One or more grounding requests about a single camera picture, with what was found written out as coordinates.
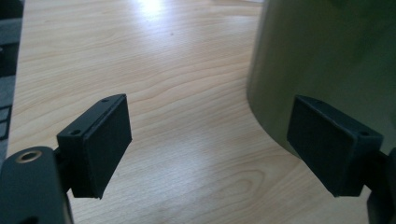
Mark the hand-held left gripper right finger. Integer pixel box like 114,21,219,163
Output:
286,94,385,198

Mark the green round bin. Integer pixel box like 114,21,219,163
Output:
247,0,396,160

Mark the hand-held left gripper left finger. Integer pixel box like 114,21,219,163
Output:
56,93,133,200

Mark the black stand base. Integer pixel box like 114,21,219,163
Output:
0,0,25,78

